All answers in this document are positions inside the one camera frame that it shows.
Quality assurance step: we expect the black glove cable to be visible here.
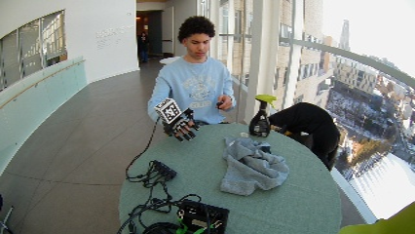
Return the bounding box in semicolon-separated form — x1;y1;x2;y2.
125;116;162;181

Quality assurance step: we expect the yellow-green chair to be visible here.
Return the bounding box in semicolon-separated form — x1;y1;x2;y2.
337;201;415;234

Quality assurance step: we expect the black electronics box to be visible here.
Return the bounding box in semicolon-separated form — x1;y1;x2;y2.
176;199;231;234

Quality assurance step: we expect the black round case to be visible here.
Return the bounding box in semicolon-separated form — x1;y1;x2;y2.
141;221;182;234

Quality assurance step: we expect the white cube of black markers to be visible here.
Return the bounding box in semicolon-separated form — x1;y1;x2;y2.
153;97;183;126

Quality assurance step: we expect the green cable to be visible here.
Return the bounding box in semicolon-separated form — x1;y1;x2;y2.
174;209;218;234

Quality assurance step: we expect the person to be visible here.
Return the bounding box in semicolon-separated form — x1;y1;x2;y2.
135;30;150;64
146;15;238;127

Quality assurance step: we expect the grey window railing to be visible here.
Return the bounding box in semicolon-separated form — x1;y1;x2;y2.
291;38;415;90

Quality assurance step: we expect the small black hub box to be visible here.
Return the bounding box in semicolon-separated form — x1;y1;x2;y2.
150;160;178;181

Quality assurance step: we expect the grey stand leg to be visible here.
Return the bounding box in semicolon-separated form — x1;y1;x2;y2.
0;194;16;234

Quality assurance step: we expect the white round table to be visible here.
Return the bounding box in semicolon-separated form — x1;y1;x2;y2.
158;56;182;65

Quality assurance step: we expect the wooden handrail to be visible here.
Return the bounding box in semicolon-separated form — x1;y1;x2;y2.
0;59;85;110

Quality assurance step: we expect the grey towel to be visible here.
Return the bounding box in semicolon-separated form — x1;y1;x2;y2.
219;136;291;197

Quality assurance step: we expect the bundle of black cables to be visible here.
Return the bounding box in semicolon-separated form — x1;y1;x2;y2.
115;162;203;234

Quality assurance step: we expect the black spray bottle green trigger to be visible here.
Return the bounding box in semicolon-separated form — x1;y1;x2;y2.
247;94;279;138

